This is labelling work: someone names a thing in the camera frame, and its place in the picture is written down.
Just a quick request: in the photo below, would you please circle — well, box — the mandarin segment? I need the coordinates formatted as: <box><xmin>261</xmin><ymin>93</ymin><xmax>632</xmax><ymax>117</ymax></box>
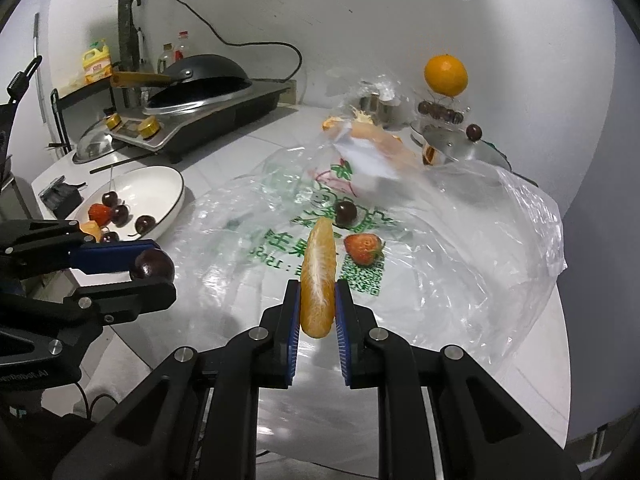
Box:
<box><xmin>299</xmin><ymin>218</ymin><xmax>336</xmax><ymax>339</ymax></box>

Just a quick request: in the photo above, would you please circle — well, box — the peeled mandarin half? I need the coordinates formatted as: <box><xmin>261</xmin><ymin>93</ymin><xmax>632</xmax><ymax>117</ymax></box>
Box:
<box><xmin>79</xmin><ymin>220</ymin><xmax>103</xmax><ymax>243</ymax></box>

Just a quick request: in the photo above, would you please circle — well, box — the strawberry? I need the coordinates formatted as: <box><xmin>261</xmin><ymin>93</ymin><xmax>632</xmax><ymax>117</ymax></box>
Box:
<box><xmin>344</xmin><ymin>233</ymin><xmax>385</xmax><ymax>266</ymax></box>
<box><xmin>88</xmin><ymin>204</ymin><xmax>113</xmax><ymax>228</ymax></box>

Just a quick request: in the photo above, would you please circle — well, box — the dark cherry with stem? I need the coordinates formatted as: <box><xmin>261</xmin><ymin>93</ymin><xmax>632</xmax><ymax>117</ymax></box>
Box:
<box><xmin>102</xmin><ymin>169</ymin><xmax>119</xmax><ymax>208</ymax></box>

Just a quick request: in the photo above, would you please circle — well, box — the dark cherry back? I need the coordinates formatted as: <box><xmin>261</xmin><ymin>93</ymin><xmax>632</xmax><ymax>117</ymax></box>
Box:
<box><xmin>334</xmin><ymin>200</ymin><xmax>358</xmax><ymax>228</ymax></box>

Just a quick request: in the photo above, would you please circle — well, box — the black pouch with phone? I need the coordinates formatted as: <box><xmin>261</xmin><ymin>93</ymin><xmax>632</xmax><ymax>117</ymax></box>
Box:
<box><xmin>38</xmin><ymin>176</ymin><xmax>86</xmax><ymax>220</ymax></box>

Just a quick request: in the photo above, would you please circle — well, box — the clear printed plastic bag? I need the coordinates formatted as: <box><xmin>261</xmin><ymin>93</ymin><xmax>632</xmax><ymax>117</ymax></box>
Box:
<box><xmin>168</xmin><ymin>128</ymin><xmax>565</xmax><ymax>367</ymax></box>

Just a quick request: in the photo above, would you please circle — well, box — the steel pot lid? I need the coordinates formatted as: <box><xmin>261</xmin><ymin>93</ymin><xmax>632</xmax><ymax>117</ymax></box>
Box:
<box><xmin>73</xmin><ymin>120</ymin><xmax>125</xmax><ymax>165</ymax></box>

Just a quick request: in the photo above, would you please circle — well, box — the white round plate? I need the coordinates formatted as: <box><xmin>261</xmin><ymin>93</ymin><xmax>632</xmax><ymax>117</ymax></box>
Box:
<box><xmin>70</xmin><ymin>166</ymin><xmax>184</xmax><ymax>242</ymax></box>

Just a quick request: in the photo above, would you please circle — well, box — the black chopstick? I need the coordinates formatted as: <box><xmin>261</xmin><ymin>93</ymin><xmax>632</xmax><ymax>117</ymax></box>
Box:
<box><xmin>89</xmin><ymin>153</ymin><xmax>156</xmax><ymax>174</ymax></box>

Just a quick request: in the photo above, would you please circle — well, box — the black metal rack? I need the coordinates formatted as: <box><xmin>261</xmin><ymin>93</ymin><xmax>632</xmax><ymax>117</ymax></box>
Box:
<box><xmin>49</xmin><ymin>77</ymin><xmax>117</xmax><ymax>155</ymax></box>

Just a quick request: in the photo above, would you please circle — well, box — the steel induction cooker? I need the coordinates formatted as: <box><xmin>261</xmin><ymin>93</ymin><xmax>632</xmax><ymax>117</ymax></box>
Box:
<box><xmin>112</xmin><ymin>80</ymin><xmax>295</xmax><ymax>162</ymax></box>

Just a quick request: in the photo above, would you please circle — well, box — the yellow detergent bottle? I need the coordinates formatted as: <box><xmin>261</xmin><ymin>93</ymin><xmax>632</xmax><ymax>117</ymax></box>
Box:
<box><xmin>81</xmin><ymin>39</ymin><xmax>112</xmax><ymax>84</ymax></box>

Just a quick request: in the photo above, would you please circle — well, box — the half peeled orange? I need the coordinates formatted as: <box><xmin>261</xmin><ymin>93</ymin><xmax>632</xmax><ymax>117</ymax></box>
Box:
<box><xmin>321</xmin><ymin>106</ymin><xmax>376</xmax><ymax>131</ymax></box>

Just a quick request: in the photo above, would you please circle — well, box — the steel lid with knob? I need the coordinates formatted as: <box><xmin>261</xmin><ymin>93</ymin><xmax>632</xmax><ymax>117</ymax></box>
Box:
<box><xmin>410</xmin><ymin>122</ymin><xmax>512</xmax><ymax>171</ymax></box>

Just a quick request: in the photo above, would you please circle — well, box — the steel cup in bag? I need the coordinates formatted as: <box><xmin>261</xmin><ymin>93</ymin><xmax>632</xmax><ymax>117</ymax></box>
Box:
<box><xmin>328</xmin><ymin>66</ymin><xmax>417</xmax><ymax>131</ymax></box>

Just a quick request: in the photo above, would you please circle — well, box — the clear box of dates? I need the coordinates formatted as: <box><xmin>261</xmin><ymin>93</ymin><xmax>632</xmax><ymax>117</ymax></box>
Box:
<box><xmin>412</xmin><ymin>96</ymin><xmax>471</xmax><ymax>130</ymax></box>

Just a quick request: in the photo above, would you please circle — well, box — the black umbrella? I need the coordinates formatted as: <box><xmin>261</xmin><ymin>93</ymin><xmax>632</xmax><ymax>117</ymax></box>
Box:
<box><xmin>126</xmin><ymin>0</ymin><xmax>142</xmax><ymax>72</ymax></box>

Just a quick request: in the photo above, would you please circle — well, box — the dark oil bottle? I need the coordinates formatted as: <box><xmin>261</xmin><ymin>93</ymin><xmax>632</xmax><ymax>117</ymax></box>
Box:
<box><xmin>156</xmin><ymin>44</ymin><xmax>174</xmax><ymax>74</ymax></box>

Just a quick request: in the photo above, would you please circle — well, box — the black wok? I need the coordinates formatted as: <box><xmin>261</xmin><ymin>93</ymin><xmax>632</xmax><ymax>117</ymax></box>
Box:
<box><xmin>111</xmin><ymin>54</ymin><xmax>252</xmax><ymax>108</ymax></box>

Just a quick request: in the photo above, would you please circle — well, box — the red cap sauce bottle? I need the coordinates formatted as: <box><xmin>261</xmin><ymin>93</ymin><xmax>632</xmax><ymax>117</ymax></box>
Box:
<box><xmin>174</xmin><ymin>30</ymin><xmax>192</xmax><ymax>62</ymax></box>

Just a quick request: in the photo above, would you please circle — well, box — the whole orange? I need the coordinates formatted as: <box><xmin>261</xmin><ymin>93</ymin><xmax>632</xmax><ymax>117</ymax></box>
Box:
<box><xmin>424</xmin><ymin>54</ymin><xmax>469</xmax><ymax>98</ymax></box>

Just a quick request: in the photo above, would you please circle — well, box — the black cooker power cable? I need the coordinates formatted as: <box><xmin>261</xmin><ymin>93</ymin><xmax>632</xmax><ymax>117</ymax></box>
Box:
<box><xmin>162</xmin><ymin>0</ymin><xmax>305</xmax><ymax>84</ymax></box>

